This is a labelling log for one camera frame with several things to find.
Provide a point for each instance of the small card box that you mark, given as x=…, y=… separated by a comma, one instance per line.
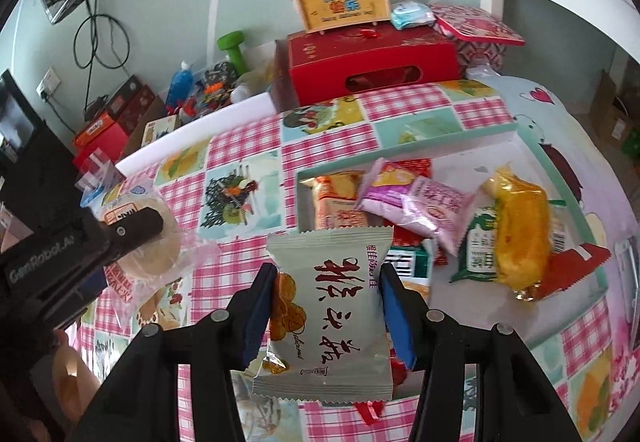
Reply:
x=160, y=129

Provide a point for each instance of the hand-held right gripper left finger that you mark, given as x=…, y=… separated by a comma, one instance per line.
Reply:
x=257, y=317

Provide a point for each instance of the purple snack packet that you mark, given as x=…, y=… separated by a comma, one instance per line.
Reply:
x=385, y=197

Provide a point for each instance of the red and white biscuit packet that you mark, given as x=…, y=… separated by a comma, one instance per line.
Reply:
x=570, y=272

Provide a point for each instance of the golden swiss roll packet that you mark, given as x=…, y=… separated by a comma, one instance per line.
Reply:
x=340, y=202

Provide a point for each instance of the orange and red box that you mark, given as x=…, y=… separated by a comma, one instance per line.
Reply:
x=100, y=131

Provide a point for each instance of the colourful toy packet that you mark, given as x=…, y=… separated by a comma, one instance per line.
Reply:
x=215, y=86

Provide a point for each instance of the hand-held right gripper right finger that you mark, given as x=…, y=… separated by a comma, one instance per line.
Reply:
x=400, y=322

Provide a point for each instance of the black cabinet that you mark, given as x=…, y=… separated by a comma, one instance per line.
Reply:
x=40, y=187

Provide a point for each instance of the black appliance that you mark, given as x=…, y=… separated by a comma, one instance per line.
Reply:
x=17, y=121

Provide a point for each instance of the yellow cake packet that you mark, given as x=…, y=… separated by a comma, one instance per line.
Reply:
x=520, y=232

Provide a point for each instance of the green dumbbell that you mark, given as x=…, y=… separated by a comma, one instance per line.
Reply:
x=232, y=49

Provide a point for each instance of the red cartoon snack packet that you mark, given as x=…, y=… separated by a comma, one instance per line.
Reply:
x=397, y=372

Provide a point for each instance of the bread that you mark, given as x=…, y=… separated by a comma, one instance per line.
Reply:
x=160, y=262

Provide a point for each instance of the pink snack packet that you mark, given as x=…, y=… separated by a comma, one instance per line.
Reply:
x=440, y=212

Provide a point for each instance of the white plastic object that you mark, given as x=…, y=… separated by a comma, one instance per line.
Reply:
x=482, y=71

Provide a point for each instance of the person's left hand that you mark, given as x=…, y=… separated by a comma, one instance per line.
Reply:
x=75, y=382

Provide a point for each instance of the red gift box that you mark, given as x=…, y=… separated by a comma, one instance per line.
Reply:
x=370, y=56

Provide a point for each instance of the white chair back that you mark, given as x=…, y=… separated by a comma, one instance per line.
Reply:
x=200, y=136

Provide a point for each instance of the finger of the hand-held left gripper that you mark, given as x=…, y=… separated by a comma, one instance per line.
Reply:
x=130, y=229

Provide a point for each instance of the blue wet wipes pack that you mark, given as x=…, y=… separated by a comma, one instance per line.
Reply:
x=412, y=15

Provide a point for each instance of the dark brown box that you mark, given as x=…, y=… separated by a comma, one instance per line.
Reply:
x=130, y=101

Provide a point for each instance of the white wall socket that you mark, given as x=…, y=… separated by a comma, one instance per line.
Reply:
x=50, y=82

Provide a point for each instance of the blue bottle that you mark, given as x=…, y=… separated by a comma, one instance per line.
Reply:
x=181, y=86

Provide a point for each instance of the clear plastic box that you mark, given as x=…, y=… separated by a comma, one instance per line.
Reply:
x=97, y=177

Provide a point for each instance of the white snack packet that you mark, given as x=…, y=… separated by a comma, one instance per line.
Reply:
x=330, y=322

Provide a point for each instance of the pink patterned tin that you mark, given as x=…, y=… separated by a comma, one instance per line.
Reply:
x=475, y=31

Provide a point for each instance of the white green milk carton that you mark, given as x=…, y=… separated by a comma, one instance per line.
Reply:
x=475, y=247

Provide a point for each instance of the brown cardboard box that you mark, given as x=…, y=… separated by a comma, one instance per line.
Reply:
x=612, y=116

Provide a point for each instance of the cartoon printed blanket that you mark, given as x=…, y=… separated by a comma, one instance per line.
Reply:
x=565, y=131

